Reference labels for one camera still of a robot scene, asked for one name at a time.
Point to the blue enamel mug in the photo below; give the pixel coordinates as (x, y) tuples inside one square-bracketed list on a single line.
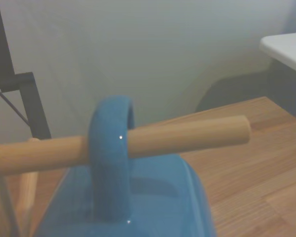
[(138, 197)]

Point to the white table edge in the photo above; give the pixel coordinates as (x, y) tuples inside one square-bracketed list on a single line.
[(286, 48)]

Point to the black camera stand with bracket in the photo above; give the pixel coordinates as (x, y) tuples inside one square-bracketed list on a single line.
[(5, 61)]

